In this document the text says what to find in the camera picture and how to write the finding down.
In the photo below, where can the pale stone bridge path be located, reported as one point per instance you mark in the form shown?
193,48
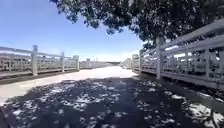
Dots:
100,100

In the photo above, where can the large dark tree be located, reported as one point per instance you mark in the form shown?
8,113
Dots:
160,16

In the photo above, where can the white stone railing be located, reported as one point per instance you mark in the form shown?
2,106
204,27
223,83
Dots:
186,45
34,60

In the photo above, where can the dark stone kerb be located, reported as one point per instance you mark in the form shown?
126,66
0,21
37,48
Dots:
186,91
30,77

